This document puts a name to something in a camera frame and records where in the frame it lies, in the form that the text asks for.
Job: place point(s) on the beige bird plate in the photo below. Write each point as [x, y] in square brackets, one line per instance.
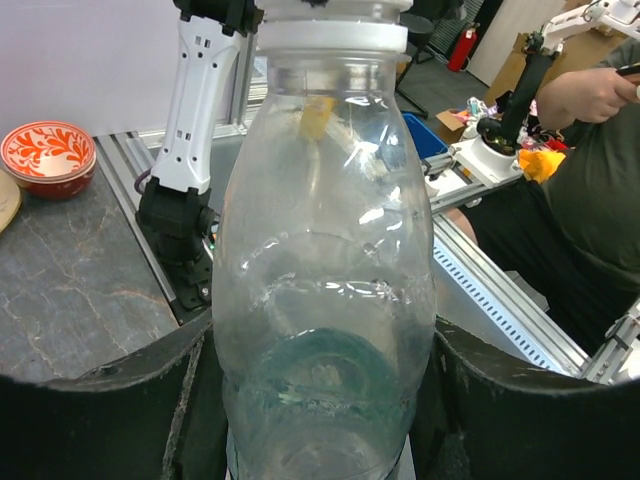
[10, 199]

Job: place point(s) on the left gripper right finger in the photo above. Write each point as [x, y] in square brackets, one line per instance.
[484, 414]

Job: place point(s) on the blue plastic bin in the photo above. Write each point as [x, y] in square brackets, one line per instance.
[427, 143]

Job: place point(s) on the red white patterned bowl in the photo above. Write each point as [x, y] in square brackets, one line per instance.
[50, 159]

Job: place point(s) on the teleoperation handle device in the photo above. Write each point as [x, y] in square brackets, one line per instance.
[472, 168]

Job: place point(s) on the slotted cable duct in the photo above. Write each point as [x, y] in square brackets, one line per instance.
[466, 302]

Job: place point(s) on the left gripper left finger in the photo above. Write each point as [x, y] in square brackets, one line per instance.
[156, 413]

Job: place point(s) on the person in green shirt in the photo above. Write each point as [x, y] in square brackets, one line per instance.
[574, 237]

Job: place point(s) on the green label water bottle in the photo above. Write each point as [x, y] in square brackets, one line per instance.
[323, 296]

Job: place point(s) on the red fire extinguisher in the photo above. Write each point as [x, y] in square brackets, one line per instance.
[462, 51]

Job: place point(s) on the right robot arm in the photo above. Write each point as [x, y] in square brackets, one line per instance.
[174, 212]

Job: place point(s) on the cardboard boxes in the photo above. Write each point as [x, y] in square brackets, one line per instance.
[579, 52]

